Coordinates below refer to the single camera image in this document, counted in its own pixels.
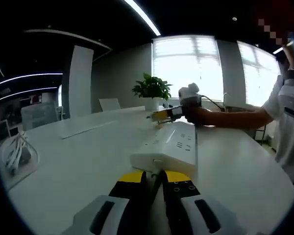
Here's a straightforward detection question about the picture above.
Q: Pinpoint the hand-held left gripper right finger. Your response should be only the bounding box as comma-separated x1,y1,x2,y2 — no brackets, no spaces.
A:
160,170,244,235

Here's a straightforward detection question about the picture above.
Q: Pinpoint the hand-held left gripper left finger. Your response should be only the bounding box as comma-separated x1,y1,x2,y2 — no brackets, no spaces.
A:
60,170,159,235

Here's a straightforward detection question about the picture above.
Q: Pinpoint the white power strip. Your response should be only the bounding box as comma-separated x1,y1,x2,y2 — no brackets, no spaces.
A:
130,122,198,172

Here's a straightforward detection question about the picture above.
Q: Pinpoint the white desk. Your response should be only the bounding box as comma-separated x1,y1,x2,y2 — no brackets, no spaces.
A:
0,105,294,235

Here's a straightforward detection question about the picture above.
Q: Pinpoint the long ceiling light strip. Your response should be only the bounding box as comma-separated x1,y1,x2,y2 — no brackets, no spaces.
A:
121,0,162,36

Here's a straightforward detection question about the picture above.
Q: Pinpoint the person's right hand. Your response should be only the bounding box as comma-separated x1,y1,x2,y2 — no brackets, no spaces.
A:
184,105,212,127

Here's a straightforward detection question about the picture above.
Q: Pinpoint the white plant pot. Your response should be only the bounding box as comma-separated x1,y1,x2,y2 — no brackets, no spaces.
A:
145,96,161,112

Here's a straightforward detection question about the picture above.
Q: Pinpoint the bright window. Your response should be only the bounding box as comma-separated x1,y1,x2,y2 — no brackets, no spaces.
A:
237,40,284,107
151,35,224,102

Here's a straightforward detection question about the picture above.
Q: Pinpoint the green potted plant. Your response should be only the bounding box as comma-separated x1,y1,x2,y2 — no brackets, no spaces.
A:
131,72,173,101

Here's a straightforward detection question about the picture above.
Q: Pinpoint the white office chair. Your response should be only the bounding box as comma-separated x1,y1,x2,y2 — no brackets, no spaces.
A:
98,97,122,112

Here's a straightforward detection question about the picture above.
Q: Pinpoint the white pillar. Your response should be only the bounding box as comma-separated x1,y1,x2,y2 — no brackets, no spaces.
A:
68,45,94,118

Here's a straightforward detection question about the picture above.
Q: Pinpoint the person in white shirt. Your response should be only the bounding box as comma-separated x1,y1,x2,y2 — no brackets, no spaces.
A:
261,73,294,185

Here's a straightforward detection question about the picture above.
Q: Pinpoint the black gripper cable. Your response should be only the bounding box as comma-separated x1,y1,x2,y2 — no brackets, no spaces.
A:
200,94,226,112

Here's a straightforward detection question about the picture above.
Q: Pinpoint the white desk cable cover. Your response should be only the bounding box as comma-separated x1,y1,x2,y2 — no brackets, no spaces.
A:
61,119,119,140

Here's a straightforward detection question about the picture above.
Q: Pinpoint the white cable bundle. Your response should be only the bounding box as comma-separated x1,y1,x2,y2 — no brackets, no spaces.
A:
3,130,40,175

